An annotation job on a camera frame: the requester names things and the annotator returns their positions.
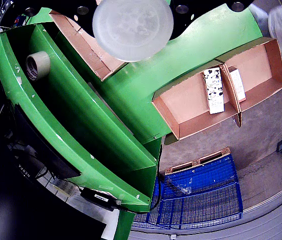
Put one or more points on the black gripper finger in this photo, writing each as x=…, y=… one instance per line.
x=198, y=7
x=66, y=7

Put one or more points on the translucent white suction cup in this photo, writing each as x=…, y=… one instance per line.
x=133, y=30

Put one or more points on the open cardboard tray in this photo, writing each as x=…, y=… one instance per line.
x=91, y=52

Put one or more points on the divided cardboard box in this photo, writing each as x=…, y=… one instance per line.
x=188, y=105

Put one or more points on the beige packing tape roll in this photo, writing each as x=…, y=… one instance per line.
x=39, y=62

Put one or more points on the red white small carton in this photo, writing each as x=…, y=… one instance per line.
x=238, y=85

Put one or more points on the cow print white carton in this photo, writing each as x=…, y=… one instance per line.
x=214, y=95

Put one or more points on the green metal cabinet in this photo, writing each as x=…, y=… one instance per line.
x=81, y=120

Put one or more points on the black monitor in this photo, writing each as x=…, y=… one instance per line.
x=43, y=155

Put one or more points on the wooden pallet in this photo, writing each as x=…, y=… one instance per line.
x=181, y=166

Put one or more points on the barcode label sheet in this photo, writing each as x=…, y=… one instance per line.
x=63, y=187

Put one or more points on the black power adapter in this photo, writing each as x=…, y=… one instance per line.
x=98, y=198

